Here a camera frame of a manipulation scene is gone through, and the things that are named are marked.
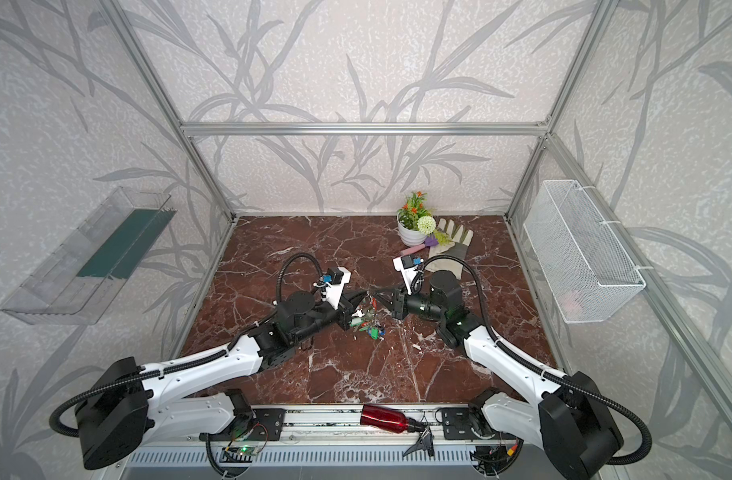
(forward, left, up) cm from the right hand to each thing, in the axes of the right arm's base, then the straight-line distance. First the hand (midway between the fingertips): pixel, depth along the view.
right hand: (375, 286), depth 74 cm
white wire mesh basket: (-4, -45, +12) cm, 47 cm away
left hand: (0, +1, 0) cm, 1 cm away
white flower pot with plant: (+30, -13, -9) cm, 34 cm away
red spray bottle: (-26, -3, -19) cm, 33 cm away
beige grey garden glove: (+30, -29, -22) cm, 48 cm away
